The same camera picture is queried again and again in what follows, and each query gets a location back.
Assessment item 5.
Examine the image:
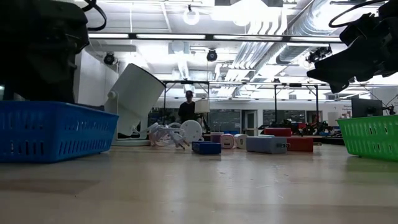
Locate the glass door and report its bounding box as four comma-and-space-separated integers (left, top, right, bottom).
241, 109, 259, 137

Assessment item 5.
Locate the round pendant light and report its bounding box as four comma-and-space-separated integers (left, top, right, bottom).
182, 4, 201, 26

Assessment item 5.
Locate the black monitor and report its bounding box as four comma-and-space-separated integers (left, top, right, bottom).
351, 98, 384, 118

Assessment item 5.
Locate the black aluminium table frame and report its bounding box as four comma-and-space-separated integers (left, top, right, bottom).
201, 134, 346, 146

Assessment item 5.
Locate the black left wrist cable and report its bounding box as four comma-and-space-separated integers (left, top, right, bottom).
81, 0, 108, 32

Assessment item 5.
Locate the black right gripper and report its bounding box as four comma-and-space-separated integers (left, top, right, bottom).
306, 0, 398, 94

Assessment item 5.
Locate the black overhead light bar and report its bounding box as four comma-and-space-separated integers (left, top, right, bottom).
88, 32, 343, 44

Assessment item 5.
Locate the black scaffold frame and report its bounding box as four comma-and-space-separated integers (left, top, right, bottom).
161, 80, 320, 131

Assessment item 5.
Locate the person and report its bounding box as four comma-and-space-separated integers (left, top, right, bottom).
177, 90, 198, 124

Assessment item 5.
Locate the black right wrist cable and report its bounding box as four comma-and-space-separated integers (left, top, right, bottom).
328, 0, 390, 29

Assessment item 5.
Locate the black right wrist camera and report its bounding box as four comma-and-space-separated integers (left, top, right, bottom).
339, 12, 379, 47

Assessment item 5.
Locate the dark lab equipment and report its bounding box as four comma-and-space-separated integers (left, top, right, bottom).
292, 119, 338, 137

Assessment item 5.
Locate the black track light cluster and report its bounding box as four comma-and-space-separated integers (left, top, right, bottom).
305, 45, 333, 65

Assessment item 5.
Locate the pink small charger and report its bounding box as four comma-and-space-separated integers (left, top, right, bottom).
220, 133, 236, 150

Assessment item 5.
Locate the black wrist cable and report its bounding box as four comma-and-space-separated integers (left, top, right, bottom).
328, 0, 390, 29
81, 0, 108, 32

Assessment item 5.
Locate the blue-grey multiport charger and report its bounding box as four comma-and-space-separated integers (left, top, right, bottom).
246, 135, 289, 155

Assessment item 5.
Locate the white lamp cord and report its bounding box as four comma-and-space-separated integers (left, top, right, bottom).
146, 121, 191, 151

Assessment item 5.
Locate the white lampshade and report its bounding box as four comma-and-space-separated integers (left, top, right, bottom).
193, 98, 211, 114

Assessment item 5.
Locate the green plastic basket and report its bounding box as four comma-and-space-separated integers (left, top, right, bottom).
336, 114, 398, 162

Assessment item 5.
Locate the blue plastic basket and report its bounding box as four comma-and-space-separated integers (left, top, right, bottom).
0, 100, 119, 164

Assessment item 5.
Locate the blue digital timer black clip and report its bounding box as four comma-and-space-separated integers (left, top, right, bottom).
191, 141, 223, 156

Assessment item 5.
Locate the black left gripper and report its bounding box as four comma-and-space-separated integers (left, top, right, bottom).
0, 0, 90, 104

